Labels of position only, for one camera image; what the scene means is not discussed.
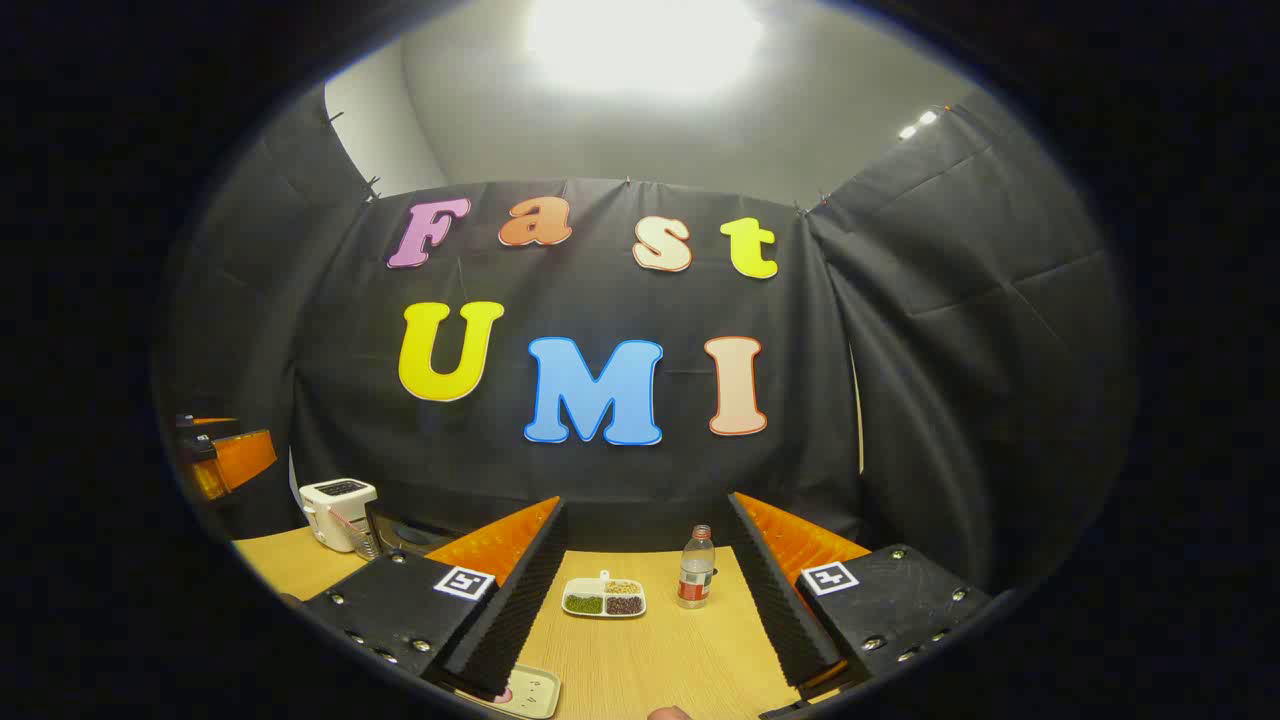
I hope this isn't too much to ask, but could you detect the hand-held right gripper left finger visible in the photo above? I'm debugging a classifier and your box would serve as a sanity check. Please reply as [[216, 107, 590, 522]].
[[298, 495, 570, 701]]

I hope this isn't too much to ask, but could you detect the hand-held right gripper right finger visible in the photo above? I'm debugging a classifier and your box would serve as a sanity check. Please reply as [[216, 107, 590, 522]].
[[726, 490, 993, 691]]

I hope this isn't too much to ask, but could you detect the beige baking tray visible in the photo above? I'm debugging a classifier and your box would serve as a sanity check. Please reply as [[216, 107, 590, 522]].
[[455, 664, 562, 720]]

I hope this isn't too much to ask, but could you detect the black electric oven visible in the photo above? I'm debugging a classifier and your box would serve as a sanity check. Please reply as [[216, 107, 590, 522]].
[[365, 500, 476, 559]]

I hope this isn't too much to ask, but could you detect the white divided snack dish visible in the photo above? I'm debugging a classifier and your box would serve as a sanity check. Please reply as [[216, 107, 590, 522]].
[[561, 571, 648, 619]]

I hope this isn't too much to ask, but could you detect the clear bottle with red label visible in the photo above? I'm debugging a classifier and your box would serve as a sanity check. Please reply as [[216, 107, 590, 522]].
[[677, 524, 717, 610]]

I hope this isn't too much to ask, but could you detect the white toaster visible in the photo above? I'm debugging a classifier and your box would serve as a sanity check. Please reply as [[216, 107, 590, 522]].
[[298, 478, 381, 554]]

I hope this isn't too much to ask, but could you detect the black backdrop cloth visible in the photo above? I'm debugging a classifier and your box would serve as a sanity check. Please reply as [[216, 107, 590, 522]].
[[155, 85, 1136, 591]]

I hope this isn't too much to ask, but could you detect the ceiling light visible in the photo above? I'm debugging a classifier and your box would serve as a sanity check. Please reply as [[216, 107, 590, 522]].
[[525, 0, 766, 101]]

